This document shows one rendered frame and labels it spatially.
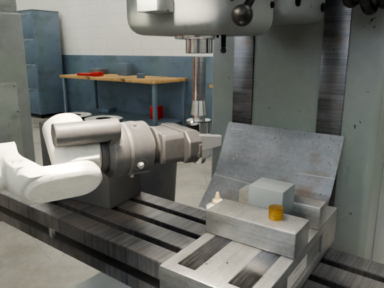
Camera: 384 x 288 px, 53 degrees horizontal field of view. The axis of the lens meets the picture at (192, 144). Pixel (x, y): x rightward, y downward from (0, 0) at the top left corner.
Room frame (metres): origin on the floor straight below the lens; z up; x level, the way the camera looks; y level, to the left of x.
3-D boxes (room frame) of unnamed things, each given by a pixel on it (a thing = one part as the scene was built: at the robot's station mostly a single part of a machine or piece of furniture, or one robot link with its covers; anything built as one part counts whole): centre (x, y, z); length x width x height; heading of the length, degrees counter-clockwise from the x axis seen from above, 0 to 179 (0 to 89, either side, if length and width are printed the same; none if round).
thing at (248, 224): (0.56, -0.10, 1.02); 0.15 x 0.06 x 0.04; 55
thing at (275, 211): (0.54, -0.13, 1.05); 0.02 x 0.02 x 0.02
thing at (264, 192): (0.60, -0.13, 1.04); 0.06 x 0.05 x 0.06; 55
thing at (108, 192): (0.93, 0.25, 1.03); 0.22 x 0.12 x 0.20; 60
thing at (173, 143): (0.64, 0.07, 1.12); 0.13 x 0.12 x 0.10; 31
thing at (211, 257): (0.58, -0.11, 0.98); 0.35 x 0.15 x 0.11; 145
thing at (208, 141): (0.66, -0.03, 1.13); 0.06 x 0.02 x 0.03; 121
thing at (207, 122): (0.69, -0.01, 1.16); 0.05 x 0.05 x 0.01
